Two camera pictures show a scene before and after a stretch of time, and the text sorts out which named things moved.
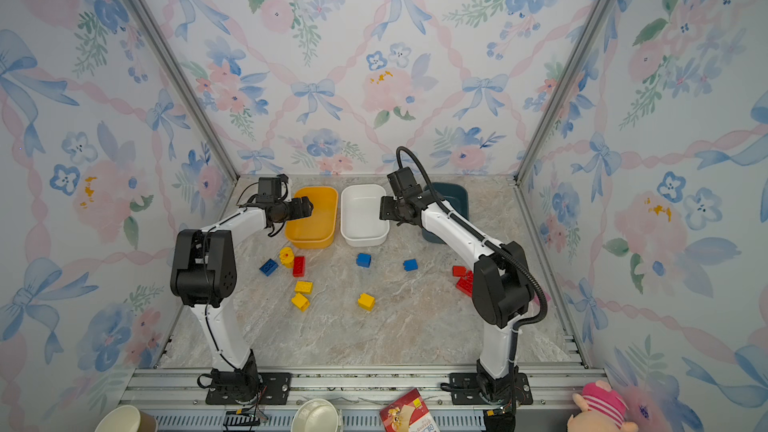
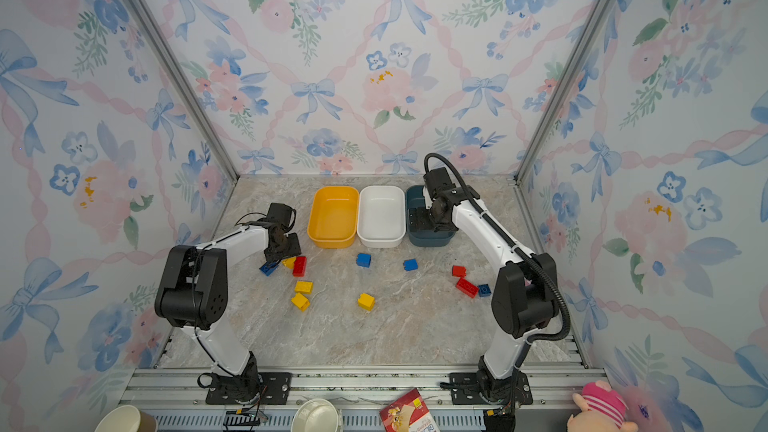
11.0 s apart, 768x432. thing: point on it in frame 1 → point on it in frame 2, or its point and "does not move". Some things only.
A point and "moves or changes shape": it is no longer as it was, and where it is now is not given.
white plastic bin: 360,221 moves or changes shape
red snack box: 408,415 does not move
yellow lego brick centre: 366,301 does not move
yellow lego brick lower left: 301,302 does not move
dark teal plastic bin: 456,197 moves or changes shape
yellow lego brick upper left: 304,287 does not move
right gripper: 386,209 → 445,228
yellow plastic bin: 319,229 moves or changes shape
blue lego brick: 269,267 does not move
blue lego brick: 363,260 does not move
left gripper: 299,210 → 296,248
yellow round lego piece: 287,257 does not move
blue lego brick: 410,264 does not move
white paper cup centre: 316,415 does not move
